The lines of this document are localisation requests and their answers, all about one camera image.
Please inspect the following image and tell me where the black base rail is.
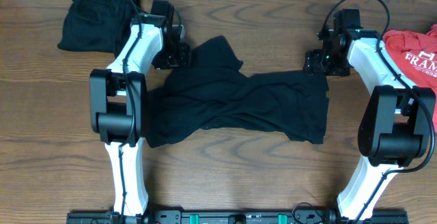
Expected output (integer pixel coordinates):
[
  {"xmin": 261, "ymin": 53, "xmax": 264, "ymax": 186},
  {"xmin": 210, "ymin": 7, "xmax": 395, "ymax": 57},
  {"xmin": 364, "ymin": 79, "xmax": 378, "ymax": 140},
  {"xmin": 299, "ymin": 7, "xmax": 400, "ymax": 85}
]
[{"xmin": 66, "ymin": 201, "xmax": 409, "ymax": 224}]

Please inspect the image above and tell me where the folded black garment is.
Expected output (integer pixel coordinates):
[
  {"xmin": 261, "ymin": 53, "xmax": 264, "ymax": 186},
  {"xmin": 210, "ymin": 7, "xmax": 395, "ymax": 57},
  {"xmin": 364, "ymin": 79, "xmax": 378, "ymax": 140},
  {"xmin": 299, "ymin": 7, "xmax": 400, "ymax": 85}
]
[{"xmin": 57, "ymin": 0, "xmax": 141, "ymax": 56}]

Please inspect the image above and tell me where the black t-shirt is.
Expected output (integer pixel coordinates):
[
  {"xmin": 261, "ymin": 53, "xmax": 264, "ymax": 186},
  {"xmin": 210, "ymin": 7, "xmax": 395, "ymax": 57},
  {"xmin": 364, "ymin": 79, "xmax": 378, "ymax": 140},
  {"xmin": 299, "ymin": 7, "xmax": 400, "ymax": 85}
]
[{"xmin": 146, "ymin": 36, "xmax": 329, "ymax": 148}]

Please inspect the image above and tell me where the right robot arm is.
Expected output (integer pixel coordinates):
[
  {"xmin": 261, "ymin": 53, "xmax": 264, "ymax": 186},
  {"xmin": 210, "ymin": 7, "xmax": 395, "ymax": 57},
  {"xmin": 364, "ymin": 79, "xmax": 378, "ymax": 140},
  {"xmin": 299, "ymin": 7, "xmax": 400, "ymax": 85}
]
[{"xmin": 304, "ymin": 27, "xmax": 436, "ymax": 223}]

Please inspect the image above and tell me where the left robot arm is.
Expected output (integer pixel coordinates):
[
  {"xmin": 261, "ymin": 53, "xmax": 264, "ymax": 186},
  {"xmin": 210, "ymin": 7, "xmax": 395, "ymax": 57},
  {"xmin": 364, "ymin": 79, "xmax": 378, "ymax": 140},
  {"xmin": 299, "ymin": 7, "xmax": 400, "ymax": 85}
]
[{"xmin": 89, "ymin": 13, "xmax": 184, "ymax": 223}]

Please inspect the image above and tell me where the red printed t-shirt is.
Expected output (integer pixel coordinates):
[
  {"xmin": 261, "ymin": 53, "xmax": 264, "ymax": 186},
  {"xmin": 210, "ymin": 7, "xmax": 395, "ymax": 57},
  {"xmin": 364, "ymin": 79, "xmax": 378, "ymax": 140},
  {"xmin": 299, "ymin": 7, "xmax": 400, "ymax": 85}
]
[{"xmin": 382, "ymin": 24, "xmax": 437, "ymax": 132}]

